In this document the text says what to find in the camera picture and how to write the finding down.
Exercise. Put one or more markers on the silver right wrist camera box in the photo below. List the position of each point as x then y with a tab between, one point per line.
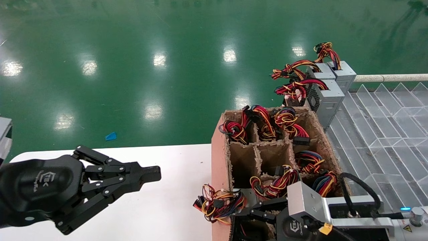
302	201

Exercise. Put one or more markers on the brown cardboard divider box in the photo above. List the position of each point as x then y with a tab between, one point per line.
219	167

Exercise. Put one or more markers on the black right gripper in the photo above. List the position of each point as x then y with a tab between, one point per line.
294	231

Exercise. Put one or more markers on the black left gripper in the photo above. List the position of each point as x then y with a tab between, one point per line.
40	190

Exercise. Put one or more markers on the small blue scrap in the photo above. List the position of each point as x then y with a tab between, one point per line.
111	136

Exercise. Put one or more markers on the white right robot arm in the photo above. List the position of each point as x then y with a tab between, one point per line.
418	234

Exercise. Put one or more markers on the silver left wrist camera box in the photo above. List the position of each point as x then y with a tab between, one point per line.
5	134

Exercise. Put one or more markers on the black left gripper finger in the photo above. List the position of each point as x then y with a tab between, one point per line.
147	174

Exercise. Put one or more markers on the clear plastic divider tray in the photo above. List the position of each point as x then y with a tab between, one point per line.
384	134

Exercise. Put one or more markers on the white cart frame pipe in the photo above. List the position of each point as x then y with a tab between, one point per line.
391	78

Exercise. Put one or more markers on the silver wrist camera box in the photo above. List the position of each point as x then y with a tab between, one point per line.
302	201
5	134

